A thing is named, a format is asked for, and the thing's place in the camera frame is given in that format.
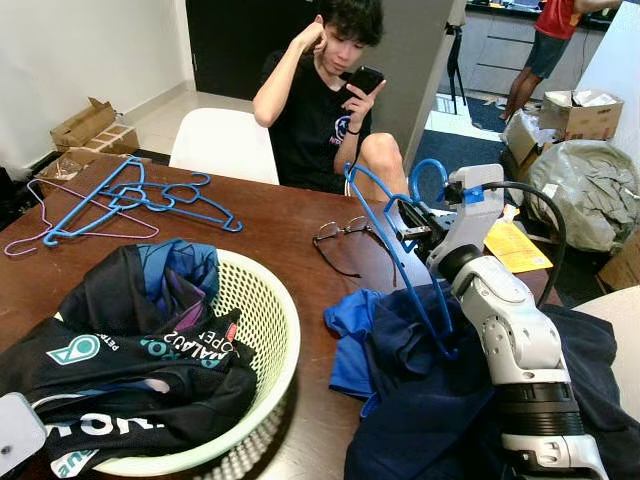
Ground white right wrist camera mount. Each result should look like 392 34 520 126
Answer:
427 164 507 283

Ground flattened brown cardboard box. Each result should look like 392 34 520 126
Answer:
33 147 153 193
50 96 141 156

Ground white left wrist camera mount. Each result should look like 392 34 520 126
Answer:
0 391 48 477

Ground brown wooden table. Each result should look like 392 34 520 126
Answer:
0 150 640 480

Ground thin frame eyeglasses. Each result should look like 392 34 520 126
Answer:
311 217 389 280

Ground cardboard box with plastic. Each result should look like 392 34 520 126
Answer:
538 88 627 142

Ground black jersey with teal print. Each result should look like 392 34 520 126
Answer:
0 240 259 479

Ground grey green plastic bag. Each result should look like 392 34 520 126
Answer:
523 138 640 254

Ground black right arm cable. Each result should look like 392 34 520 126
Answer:
470 178 569 306

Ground black tripod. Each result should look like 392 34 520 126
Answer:
444 25 471 116

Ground bright blue cloth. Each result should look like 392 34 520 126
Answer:
323 287 393 403

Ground purple wire hanger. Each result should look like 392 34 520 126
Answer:
2 177 163 259

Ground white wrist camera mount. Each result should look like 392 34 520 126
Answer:
0 391 48 477
427 164 507 283

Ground orange packet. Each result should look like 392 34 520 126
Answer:
483 204 555 275

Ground blue and purple garment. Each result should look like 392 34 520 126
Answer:
135 237 222 323

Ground person in red shirt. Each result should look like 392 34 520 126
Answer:
500 0 623 123

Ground pale green laundry basket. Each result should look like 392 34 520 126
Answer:
88 247 302 479

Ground blue plastic hanger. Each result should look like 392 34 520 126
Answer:
343 157 463 363
42 155 244 249
100 170 244 233

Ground seated person in black shirt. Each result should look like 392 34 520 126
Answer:
252 0 413 198

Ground navy blue garment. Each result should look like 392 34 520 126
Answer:
343 288 521 480

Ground grey kitchen cabinets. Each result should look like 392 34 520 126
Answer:
455 0 640 101

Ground black phone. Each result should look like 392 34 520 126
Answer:
345 66 387 99

